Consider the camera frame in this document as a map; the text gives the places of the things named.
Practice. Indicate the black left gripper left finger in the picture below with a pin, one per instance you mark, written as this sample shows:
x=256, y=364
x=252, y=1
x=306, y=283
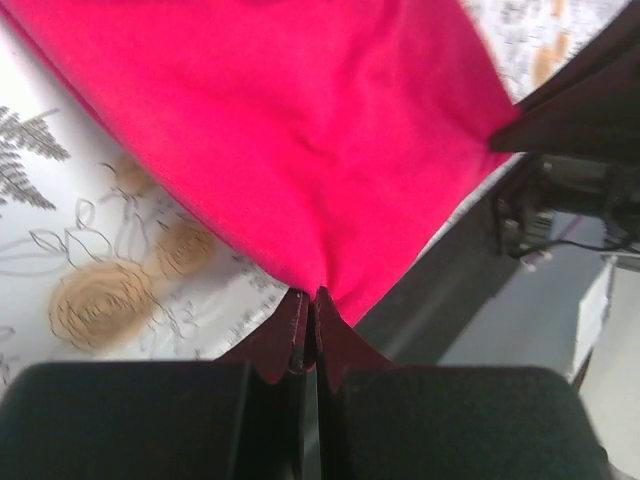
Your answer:
x=236, y=417

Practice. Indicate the bright pink t shirt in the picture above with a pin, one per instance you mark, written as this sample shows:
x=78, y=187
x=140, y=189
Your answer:
x=326, y=140

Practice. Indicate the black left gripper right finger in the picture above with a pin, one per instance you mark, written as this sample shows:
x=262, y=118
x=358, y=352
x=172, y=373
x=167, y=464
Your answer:
x=380, y=420

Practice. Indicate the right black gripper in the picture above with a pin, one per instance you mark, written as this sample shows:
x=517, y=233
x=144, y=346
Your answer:
x=589, y=109

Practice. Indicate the floral patterned table mat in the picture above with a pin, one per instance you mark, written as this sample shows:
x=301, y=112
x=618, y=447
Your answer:
x=99, y=259

